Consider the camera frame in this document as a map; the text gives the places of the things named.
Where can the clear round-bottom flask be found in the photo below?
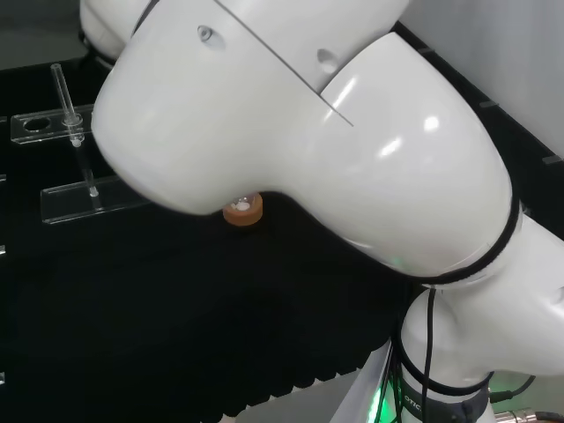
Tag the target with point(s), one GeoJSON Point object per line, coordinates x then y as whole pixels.
{"type": "Point", "coordinates": [242, 205]}

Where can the clear acrylic funnel stand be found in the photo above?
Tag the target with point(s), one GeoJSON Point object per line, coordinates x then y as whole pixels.
{"type": "Point", "coordinates": [70, 200]}

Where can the grey cloth clip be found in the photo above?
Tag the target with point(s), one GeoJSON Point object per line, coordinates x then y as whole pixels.
{"type": "Point", "coordinates": [490, 104]}
{"type": "Point", "coordinates": [553, 160]}
{"type": "Point", "coordinates": [428, 50]}

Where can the black bench cloth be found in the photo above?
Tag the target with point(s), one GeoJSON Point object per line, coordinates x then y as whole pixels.
{"type": "Point", "coordinates": [132, 308]}

